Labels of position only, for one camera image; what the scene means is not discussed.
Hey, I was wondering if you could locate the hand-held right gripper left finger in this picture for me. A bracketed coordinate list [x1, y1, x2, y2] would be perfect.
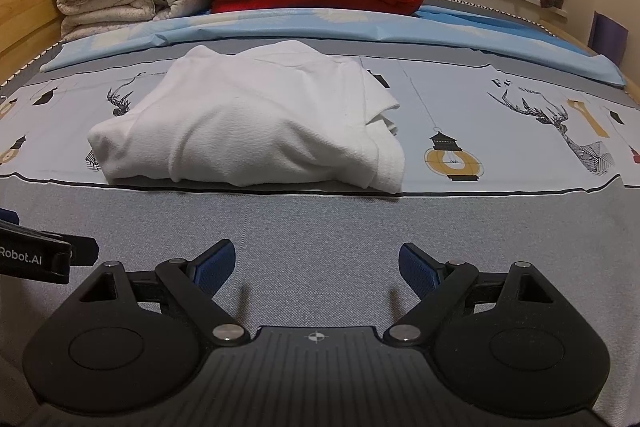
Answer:
[75, 239, 251, 348]

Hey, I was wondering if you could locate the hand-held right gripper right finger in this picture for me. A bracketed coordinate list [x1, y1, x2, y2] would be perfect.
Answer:
[383, 243, 555, 348]

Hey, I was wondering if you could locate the white cotton garment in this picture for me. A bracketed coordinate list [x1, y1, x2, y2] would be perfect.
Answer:
[87, 39, 406, 194]

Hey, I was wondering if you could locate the light blue cloud-print sheet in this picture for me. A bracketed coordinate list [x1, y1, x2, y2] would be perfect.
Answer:
[40, 7, 627, 88]

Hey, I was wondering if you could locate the purple bag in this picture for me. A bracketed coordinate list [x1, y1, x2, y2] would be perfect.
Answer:
[587, 12, 630, 68]

